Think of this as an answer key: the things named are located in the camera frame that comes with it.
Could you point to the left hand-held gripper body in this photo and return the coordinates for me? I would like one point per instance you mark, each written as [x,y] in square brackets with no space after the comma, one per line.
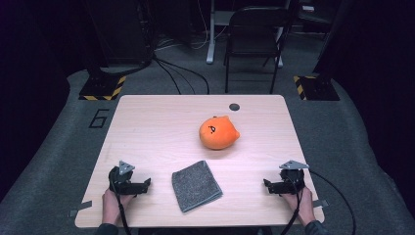
[122,182]

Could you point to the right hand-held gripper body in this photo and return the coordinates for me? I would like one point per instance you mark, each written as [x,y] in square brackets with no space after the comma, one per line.
[292,184]

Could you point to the grey terry cloth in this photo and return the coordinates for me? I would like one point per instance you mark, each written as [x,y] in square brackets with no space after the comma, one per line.
[195,186]

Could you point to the orange plush toy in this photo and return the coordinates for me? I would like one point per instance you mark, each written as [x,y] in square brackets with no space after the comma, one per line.
[217,133]

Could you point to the person's right hand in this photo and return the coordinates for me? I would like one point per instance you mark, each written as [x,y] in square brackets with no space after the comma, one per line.
[305,207]

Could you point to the person's left hand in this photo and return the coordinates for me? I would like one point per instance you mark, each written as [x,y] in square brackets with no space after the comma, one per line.
[111,207]

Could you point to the grey tape strip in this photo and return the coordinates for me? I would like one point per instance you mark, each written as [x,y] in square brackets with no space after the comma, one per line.
[320,203]
[80,208]

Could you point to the dark round table grommet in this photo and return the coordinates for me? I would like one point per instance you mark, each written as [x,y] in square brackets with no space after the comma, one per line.
[234,107]

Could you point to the black cabinet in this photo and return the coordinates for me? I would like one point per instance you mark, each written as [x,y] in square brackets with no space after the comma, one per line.
[120,32]

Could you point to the black folding chair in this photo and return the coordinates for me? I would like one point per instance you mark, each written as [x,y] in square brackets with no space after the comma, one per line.
[254,29]

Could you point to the white desk leg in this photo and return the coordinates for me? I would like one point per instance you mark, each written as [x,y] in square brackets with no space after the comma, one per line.
[211,39]

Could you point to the black yellow striped base plate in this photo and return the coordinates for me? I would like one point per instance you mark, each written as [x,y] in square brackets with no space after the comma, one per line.
[318,88]
[101,88]

